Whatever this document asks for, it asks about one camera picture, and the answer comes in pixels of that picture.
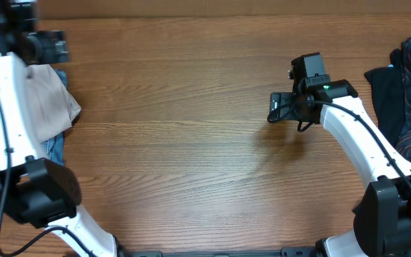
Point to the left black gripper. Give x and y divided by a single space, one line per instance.
53 55

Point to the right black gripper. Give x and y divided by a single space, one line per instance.
277 101

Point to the beige cotton shorts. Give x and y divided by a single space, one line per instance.
54 109

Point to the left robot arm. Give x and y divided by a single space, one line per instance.
34 189

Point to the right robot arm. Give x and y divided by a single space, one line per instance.
382 222

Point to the black patterned garment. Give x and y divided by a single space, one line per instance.
391 98

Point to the folded blue denim jeans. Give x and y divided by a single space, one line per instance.
54 147

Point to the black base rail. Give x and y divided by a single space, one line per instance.
223 253

